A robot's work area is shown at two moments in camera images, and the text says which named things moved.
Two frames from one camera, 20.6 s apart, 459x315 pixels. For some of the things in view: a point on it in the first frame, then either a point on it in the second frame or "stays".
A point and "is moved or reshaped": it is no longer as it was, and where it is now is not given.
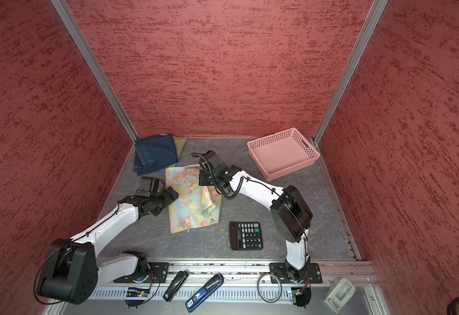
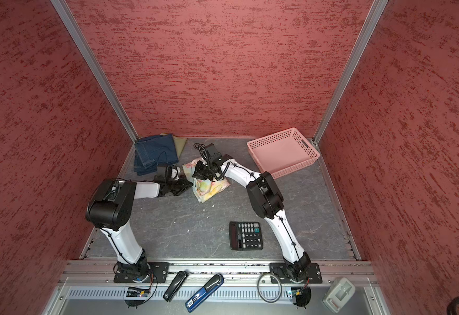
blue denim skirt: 154,152 stays
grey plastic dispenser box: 339,294 stays
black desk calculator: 245,235 stays
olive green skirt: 179,144 stays
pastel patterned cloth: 197,205 is moved or reshaped
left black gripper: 165,193 -> 184,186
